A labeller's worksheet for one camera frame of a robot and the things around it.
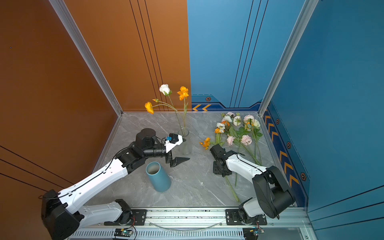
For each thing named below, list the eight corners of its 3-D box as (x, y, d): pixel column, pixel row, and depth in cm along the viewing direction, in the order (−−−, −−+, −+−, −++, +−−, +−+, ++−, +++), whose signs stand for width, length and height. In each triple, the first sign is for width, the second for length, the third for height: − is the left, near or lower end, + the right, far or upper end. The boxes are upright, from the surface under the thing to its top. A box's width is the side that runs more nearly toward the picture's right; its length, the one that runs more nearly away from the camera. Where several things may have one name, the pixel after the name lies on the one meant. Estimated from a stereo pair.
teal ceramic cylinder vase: (154, 192, 83) (144, 177, 67) (157, 178, 88) (147, 161, 72) (169, 192, 83) (162, 177, 67) (171, 178, 88) (165, 161, 72)
